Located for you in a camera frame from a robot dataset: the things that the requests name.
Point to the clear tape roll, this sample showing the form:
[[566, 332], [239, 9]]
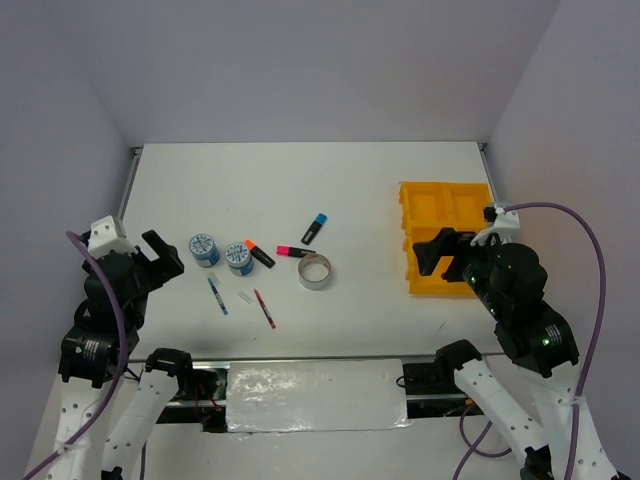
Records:
[[314, 272]]

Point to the blue paint jar left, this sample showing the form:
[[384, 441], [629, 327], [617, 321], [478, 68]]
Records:
[[204, 250]]

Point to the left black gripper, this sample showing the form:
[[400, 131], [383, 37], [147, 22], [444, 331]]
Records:
[[170, 260]]

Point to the blue highlighter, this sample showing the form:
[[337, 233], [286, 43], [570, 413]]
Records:
[[314, 229]]

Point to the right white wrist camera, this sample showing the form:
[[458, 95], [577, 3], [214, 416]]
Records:
[[501, 224]]

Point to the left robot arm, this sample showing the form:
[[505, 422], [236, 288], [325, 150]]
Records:
[[95, 354]]

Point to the clear red pen cap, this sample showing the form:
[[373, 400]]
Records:
[[245, 297]]

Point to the red pen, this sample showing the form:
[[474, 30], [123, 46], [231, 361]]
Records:
[[265, 309]]

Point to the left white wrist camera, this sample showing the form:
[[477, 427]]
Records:
[[108, 235]]

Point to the blue paint jar right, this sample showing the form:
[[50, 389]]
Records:
[[239, 259]]

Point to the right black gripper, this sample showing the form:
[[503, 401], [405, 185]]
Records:
[[427, 252]]

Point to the blue paint jar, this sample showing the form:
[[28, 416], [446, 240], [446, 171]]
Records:
[[239, 259], [204, 250]]

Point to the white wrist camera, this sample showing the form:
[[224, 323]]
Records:
[[501, 224], [108, 235]]

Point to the blue pen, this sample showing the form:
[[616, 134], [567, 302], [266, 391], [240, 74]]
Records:
[[217, 296]]

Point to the pink highlighter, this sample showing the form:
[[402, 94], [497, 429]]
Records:
[[293, 252]]

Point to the orange highlighter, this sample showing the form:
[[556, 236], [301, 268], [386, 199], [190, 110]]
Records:
[[260, 255]]

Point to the yellow compartment bin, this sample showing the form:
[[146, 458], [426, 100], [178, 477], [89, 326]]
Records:
[[428, 207]]

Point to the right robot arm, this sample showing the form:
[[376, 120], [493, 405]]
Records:
[[560, 441]]

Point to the clear blue pen cap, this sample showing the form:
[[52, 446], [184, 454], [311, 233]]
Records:
[[214, 278]]

